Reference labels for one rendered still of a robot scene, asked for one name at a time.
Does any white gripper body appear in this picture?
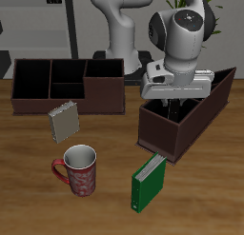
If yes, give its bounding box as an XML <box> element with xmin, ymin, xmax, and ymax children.
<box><xmin>139</xmin><ymin>69</ymin><xmax>215</xmax><ymax>100</ymax></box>

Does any dark brown desk caddy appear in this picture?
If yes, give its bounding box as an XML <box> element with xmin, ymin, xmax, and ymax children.
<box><xmin>10</xmin><ymin>57</ymin><xmax>126</xmax><ymax>116</ymax></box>
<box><xmin>135</xmin><ymin>67</ymin><xmax>238</xmax><ymax>166</ymax></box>

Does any green book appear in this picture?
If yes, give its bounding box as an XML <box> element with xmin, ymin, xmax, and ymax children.
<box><xmin>131</xmin><ymin>151</ymin><xmax>168</xmax><ymax>214</ymax></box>

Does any grey book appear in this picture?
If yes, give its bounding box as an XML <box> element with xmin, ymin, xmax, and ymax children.
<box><xmin>47</xmin><ymin>100</ymin><xmax>81</xmax><ymax>145</ymax></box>

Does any red patterned mug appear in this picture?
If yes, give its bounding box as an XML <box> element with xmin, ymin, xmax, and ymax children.
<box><xmin>51</xmin><ymin>144</ymin><xmax>98</xmax><ymax>198</ymax></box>

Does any white shelf unit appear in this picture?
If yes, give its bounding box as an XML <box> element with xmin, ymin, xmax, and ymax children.
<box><xmin>0</xmin><ymin>0</ymin><xmax>72</xmax><ymax>51</ymax></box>

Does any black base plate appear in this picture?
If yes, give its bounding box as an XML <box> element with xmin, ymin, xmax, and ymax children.
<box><xmin>91</xmin><ymin>49</ymin><xmax>154</xmax><ymax>87</ymax></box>

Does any black vertical post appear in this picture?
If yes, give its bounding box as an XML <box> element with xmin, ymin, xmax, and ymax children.
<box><xmin>63</xmin><ymin>0</ymin><xmax>80</xmax><ymax>60</ymax></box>

